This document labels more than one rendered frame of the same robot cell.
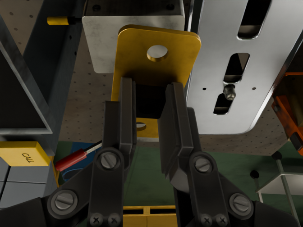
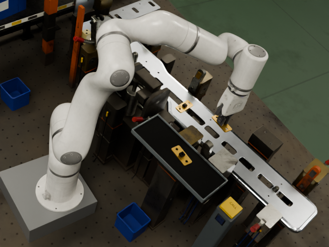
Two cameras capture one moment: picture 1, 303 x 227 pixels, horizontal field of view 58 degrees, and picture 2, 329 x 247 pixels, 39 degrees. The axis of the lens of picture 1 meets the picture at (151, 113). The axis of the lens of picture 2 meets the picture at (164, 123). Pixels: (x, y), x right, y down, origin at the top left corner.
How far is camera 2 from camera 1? 171 cm
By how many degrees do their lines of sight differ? 81
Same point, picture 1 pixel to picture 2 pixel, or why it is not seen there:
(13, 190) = not seen: outside the picture
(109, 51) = (220, 164)
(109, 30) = (215, 159)
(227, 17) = (241, 168)
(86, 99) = not seen: outside the picture
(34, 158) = (235, 204)
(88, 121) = not seen: outside the picture
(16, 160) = (231, 209)
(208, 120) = (292, 211)
